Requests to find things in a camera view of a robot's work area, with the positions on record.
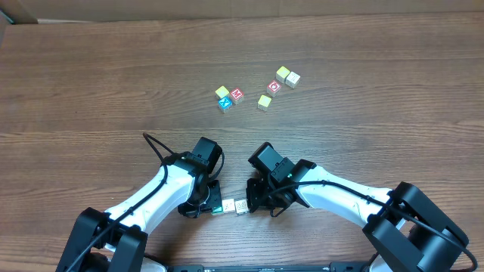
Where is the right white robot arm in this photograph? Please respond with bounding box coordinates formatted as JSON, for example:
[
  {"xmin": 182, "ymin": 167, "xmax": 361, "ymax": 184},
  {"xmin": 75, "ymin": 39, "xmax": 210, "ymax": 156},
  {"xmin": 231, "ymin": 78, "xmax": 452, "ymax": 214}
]
[{"xmin": 247, "ymin": 158, "xmax": 478, "ymax": 271}]

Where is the plain white wooden block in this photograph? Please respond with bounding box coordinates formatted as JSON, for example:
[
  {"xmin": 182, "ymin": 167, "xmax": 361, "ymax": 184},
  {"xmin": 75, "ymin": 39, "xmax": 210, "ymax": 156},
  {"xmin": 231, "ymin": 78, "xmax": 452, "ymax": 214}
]
[{"xmin": 285, "ymin": 71, "xmax": 301, "ymax": 89}]

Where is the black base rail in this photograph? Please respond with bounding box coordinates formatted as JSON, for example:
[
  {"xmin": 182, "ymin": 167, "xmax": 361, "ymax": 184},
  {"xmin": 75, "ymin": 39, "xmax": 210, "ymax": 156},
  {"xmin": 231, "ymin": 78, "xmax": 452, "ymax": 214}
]
[{"xmin": 167, "ymin": 261, "xmax": 369, "ymax": 272}]

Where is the blue X wooden block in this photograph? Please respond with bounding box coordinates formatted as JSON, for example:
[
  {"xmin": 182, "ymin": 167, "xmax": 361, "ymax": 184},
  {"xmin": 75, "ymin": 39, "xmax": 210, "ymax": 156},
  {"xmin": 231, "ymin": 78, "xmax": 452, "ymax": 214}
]
[{"xmin": 218, "ymin": 96, "xmax": 233, "ymax": 113}]

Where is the far yellow top block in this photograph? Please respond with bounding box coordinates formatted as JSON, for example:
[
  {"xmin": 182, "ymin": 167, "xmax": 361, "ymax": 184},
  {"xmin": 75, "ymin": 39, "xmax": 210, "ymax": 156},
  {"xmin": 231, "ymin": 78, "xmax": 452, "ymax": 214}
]
[{"xmin": 275, "ymin": 66, "xmax": 290, "ymax": 83}]

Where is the green A wooden block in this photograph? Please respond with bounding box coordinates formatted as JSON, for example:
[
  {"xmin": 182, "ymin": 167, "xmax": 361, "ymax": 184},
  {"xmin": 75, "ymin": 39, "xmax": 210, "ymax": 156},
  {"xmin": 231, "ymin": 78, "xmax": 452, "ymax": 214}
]
[{"xmin": 211, "ymin": 206, "xmax": 224, "ymax": 215}]

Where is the yellow top wooden block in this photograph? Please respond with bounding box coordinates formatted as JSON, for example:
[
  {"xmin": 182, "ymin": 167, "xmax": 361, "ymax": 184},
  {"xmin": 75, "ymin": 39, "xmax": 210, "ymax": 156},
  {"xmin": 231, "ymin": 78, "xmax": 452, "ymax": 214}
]
[{"xmin": 215, "ymin": 85, "xmax": 230, "ymax": 100}]

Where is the red M wooden block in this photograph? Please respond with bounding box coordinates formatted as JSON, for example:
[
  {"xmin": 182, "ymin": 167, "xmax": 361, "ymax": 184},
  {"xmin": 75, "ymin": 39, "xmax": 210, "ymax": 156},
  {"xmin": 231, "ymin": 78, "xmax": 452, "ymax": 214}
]
[{"xmin": 229, "ymin": 88, "xmax": 244, "ymax": 105}]

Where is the yellow block with drawing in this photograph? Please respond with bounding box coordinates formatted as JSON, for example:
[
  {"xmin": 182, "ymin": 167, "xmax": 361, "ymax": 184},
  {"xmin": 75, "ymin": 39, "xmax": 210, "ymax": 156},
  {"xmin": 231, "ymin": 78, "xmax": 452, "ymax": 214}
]
[{"xmin": 257, "ymin": 94, "xmax": 272, "ymax": 111}]

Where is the red Q wooden block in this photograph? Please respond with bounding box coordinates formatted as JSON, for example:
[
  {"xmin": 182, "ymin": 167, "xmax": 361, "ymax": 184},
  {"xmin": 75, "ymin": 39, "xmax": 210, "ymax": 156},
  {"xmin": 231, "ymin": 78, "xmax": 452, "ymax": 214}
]
[{"xmin": 267, "ymin": 80, "xmax": 281, "ymax": 97}]

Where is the blue T wooden block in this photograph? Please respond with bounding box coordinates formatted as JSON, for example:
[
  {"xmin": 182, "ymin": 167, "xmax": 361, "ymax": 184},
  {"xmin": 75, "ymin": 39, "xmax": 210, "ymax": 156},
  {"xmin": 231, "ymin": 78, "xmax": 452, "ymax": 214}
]
[{"xmin": 222, "ymin": 199, "xmax": 236, "ymax": 214}]

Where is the W wooden block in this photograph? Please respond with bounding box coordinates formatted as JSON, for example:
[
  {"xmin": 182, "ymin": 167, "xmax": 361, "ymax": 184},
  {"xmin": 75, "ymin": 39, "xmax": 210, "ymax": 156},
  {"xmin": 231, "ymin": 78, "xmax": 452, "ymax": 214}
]
[{"xmin": 234, "ymin": 199, "xmax": 250, "ymax": 215}]

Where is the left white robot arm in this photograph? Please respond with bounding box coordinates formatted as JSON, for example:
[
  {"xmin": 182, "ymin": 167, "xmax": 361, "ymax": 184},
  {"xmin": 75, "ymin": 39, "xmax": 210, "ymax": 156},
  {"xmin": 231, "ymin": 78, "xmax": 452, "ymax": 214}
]
[{"xmin": 57, "ymin": 150, "xmax": 225, "ymax": 271}]

